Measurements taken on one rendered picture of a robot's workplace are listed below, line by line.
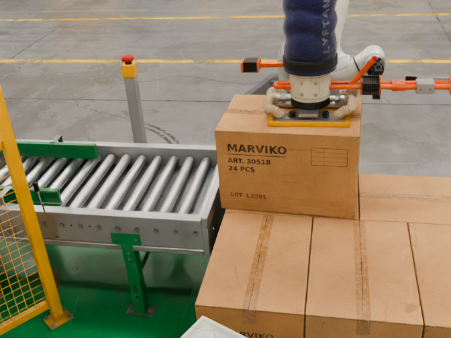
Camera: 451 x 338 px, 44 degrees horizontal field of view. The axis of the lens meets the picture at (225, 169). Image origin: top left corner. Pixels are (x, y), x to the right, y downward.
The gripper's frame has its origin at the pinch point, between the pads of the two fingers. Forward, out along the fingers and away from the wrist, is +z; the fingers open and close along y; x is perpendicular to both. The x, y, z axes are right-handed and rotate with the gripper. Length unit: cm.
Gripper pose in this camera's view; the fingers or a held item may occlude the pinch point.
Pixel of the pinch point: (377, 84)
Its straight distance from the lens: 242.7
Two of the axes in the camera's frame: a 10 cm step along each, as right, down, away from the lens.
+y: 0.6, 8.7, 5.0
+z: -1.8, 5.0, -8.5
